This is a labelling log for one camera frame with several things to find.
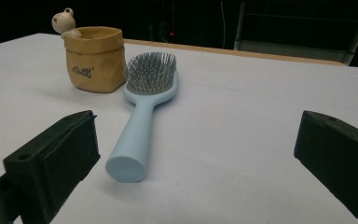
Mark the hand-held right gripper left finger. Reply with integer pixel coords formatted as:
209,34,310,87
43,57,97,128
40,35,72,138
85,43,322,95
3,109,102,224

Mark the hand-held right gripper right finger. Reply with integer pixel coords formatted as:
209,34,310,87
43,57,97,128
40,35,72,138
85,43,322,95
293,110,358,224

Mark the light blue hairbrush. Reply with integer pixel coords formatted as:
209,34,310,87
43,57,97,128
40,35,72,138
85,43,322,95
104,51,179,184

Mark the tan bag-shaped holder with bear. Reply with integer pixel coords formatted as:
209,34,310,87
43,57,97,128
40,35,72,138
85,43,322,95
50,7,127,93

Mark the white paper table cover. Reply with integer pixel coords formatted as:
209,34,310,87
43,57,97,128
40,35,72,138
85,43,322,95
0,33,358,224

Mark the grey metal rack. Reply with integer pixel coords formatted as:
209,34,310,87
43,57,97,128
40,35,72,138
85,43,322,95
233,0,358,66

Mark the thin white cable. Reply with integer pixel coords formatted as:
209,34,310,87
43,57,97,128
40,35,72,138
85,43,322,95
219,0,227,50

